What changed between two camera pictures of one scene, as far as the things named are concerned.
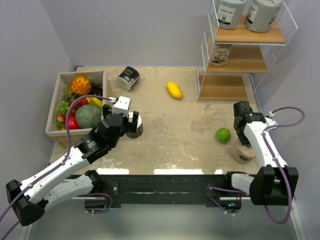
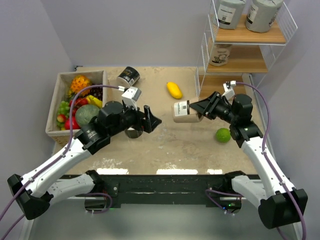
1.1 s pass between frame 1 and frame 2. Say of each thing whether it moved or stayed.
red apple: stayed
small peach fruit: stayed
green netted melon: stayed
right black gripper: moved
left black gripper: moved
